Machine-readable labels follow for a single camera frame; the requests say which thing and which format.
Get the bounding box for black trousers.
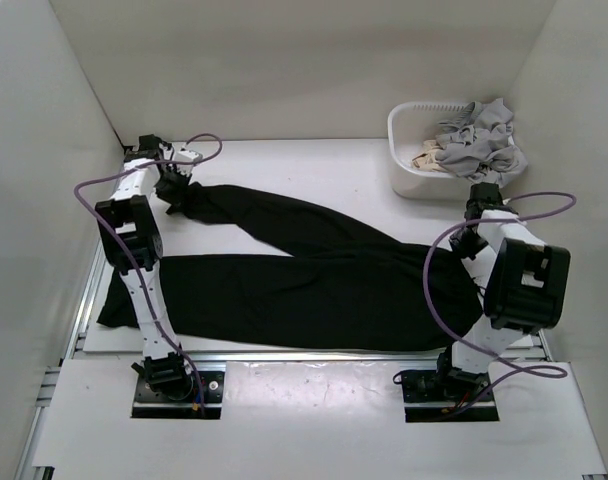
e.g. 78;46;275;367
96;182;485;351

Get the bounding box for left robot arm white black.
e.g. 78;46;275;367
94;134;196;402

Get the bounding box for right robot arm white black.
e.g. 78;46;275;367
394;183;571;410

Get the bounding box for beige crumpled garment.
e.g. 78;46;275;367
410;140;445;172

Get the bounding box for grey crumpled garment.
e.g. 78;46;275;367
435;98;528;187

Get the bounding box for white plastic basket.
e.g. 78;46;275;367
387;102;471;201

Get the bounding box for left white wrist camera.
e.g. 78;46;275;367
174;147;203;164

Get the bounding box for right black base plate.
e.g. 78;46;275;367
393;370;499;423

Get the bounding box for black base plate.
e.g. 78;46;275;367
131;370;225;420
393;370;499;423

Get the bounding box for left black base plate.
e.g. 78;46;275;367
131;370;225;420

